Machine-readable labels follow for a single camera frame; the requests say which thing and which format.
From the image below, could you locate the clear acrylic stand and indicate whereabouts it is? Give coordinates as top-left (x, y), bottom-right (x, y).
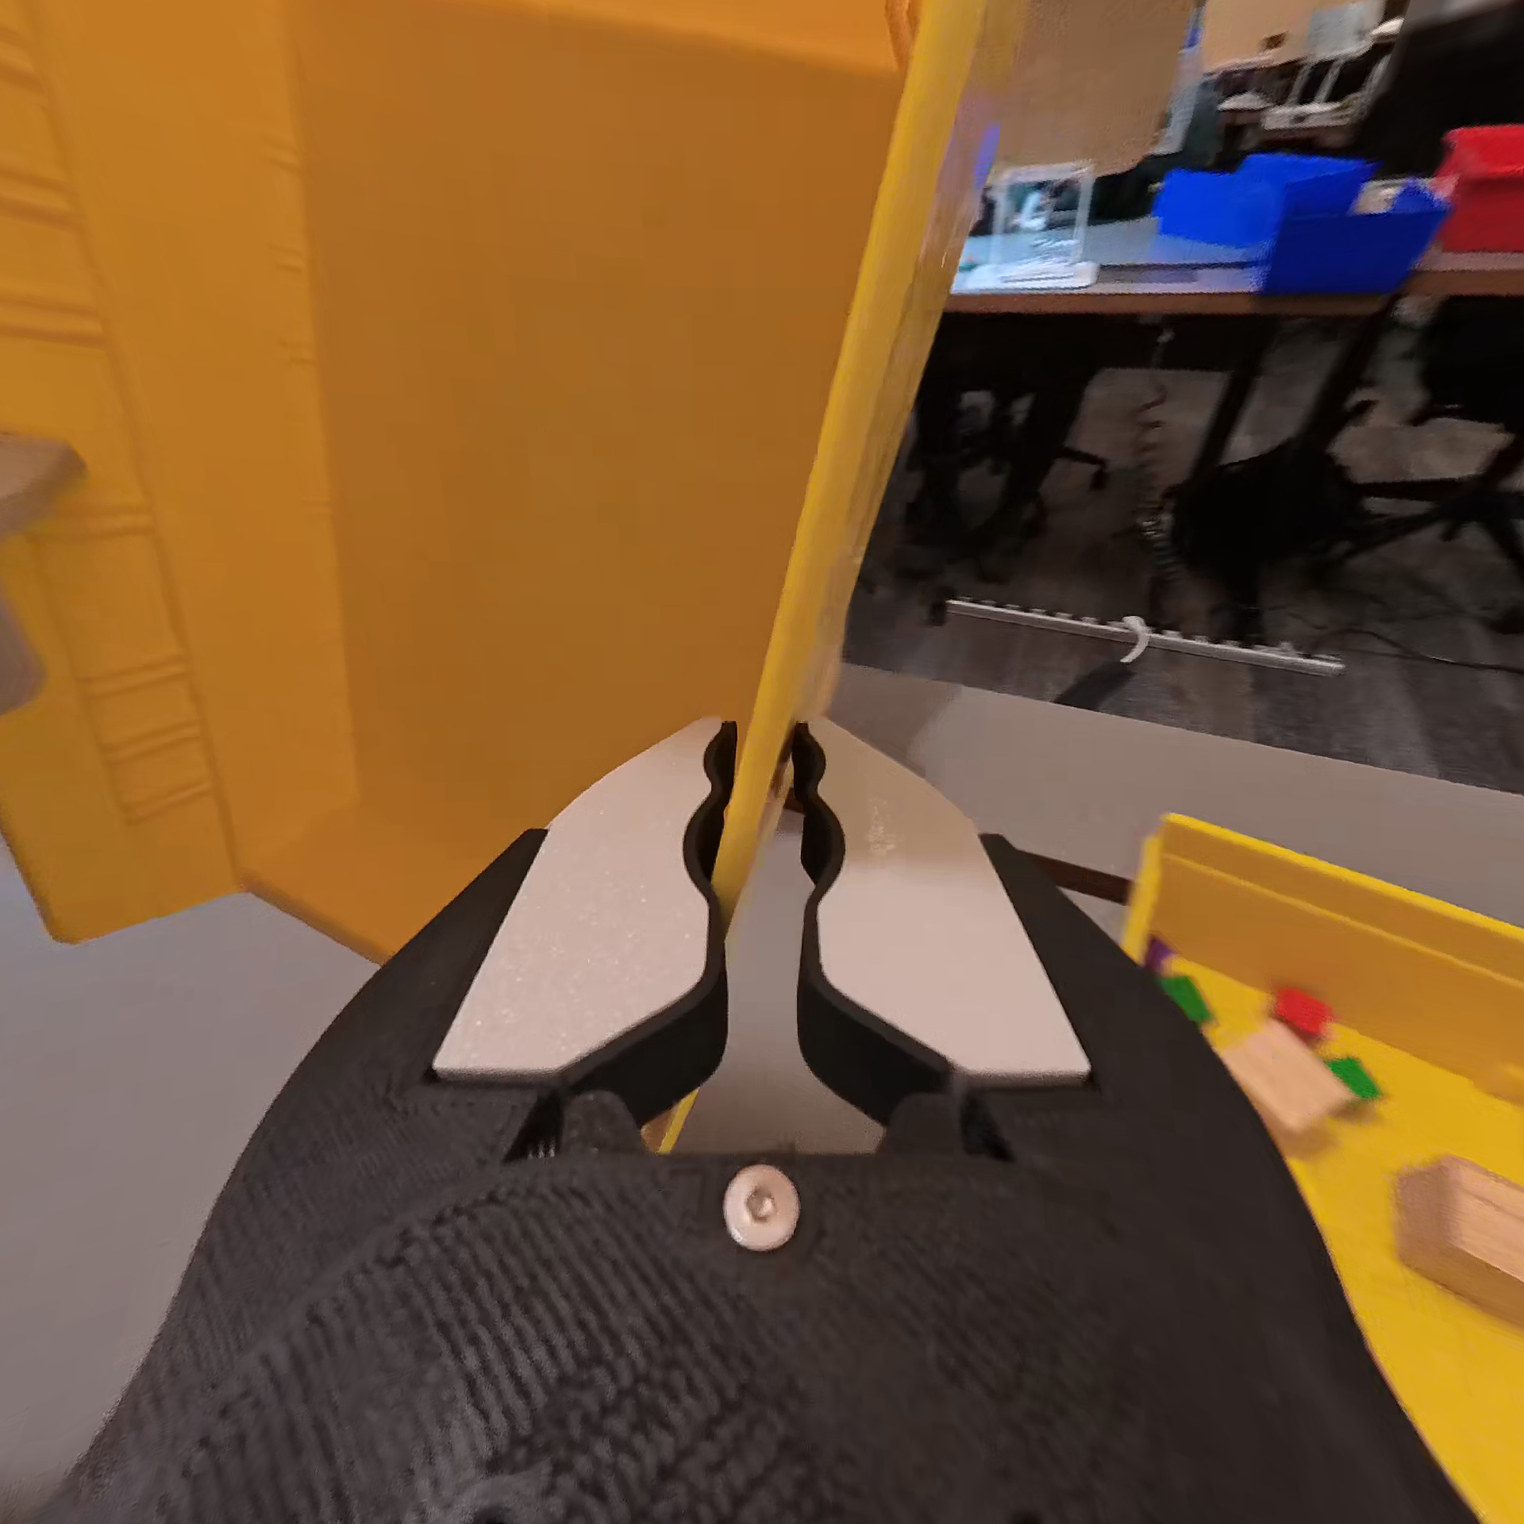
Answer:
top-left (957, 161), bottom-right (1102, 291)

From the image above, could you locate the black office chair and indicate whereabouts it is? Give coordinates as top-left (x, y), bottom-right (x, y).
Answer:
top-left (1171, 405), bottom-right (1524, 621)

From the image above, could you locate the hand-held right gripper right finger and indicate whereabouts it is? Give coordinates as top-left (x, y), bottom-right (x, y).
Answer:
top-left (788, 720), bottom-right (1094, 1128)

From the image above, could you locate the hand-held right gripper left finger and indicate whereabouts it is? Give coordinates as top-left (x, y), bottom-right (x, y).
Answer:
top-left (429, 718), bottom-right (730, 1126)

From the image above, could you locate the pile of coloured wooden cubes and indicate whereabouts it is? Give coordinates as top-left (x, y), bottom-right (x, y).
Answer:
top-left (1142, 935), bottom-right (1524, 1323)

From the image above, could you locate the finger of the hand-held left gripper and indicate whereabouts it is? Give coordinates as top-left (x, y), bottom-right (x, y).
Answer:
top-left (0, 434), bottom-right (86, 716)

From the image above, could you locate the yellow plastic box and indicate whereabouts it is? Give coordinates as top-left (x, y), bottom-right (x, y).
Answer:
top-left (0, 0), bottom-right (1013, 1155)
top-left (1119, 813), bottom-right (1524, 1524)

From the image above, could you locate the blue plastic bin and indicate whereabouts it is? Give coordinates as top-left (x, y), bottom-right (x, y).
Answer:
top-left (1152, 153), bottom-right (1376, 252)
top-left (1258, 178), bottom-right (1452, 296)

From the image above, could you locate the brown cardboard sheet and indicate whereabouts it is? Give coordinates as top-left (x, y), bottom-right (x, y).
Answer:
top-left (1011, 0), bottom-right (1197, 175)

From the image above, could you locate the red plastic bin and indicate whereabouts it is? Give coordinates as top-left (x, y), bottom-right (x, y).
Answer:
top-left (1434, 124), bottom-right (1524, 254)

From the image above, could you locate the wood-edged table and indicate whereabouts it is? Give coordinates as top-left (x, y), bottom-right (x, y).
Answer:
top-left (939, 244), bottom-right (1524, 538)

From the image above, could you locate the silver power strip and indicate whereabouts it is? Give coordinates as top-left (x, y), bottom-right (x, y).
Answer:
top-left (943, 596), bottom-right (1345, 677)

